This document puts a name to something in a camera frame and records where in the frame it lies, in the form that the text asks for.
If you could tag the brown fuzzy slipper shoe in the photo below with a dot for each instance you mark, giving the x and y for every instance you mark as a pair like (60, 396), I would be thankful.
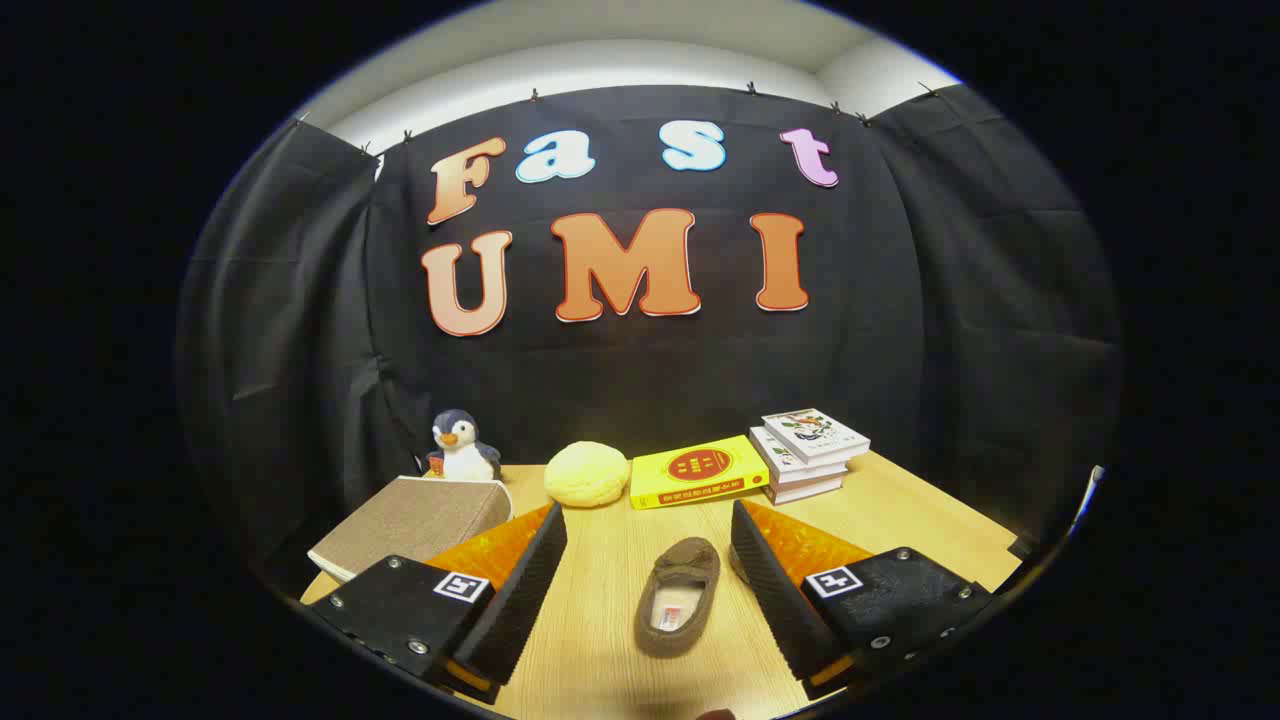
(690, 570)

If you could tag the white illustrated cover book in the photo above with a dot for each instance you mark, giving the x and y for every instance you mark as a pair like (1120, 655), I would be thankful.
(815, 432)

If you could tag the yellow round plush bun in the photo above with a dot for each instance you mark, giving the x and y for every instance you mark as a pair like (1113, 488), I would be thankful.
(587, 475)

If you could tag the beige fabric storage box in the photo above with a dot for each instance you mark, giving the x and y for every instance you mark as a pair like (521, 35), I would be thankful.
(410, 520)

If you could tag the yellow book with red circle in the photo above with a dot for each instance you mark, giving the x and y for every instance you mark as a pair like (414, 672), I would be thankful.
(655, 478)

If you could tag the dark cover paperback book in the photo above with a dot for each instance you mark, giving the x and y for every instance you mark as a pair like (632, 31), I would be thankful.
(810, 491)

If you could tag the penguin plush toy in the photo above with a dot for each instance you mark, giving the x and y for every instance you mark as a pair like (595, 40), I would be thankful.
(462, 455)

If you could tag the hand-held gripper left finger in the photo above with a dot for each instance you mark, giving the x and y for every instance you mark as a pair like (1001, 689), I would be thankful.
(520, 600)

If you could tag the white paperback book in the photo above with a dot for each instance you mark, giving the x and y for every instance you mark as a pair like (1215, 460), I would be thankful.
(775, 455)

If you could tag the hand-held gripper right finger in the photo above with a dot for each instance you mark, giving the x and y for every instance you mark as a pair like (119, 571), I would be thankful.
(780, 610)

